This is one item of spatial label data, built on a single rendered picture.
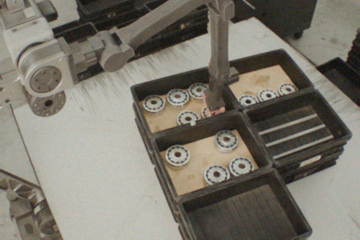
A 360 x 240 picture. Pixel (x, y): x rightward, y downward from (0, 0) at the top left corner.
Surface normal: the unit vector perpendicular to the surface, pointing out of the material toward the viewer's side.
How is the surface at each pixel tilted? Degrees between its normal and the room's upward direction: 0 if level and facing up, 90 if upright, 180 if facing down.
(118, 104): 0
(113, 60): 96
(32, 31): 0
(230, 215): 0
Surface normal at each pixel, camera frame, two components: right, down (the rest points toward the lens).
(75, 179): 0.00, -0.66
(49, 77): 0.51, 0.64
